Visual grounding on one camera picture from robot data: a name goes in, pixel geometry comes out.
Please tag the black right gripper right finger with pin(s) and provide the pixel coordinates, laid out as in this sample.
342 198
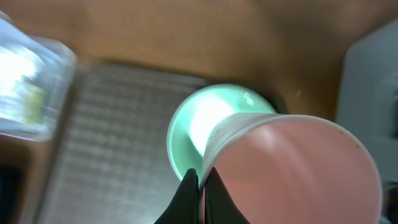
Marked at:
219 206

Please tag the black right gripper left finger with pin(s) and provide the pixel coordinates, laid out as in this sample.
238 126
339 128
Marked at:
183 208

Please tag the pink cup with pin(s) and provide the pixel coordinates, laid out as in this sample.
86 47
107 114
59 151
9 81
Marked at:
281 168

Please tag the mint green bowl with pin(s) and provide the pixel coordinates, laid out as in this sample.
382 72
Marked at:
197 115

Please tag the yellow green snack wrapper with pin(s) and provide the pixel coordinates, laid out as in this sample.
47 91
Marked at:
33 103

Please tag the grey plastic dishwasher rack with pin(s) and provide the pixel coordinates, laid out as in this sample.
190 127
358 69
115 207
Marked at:
367 102

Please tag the brown serving tray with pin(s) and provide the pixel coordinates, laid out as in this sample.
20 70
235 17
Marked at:
110 162

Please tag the black rectangular tray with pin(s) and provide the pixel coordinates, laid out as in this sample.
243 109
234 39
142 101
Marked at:
14 165

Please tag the clear plastic bin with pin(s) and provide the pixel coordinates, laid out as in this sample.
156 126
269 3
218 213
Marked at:
36 75

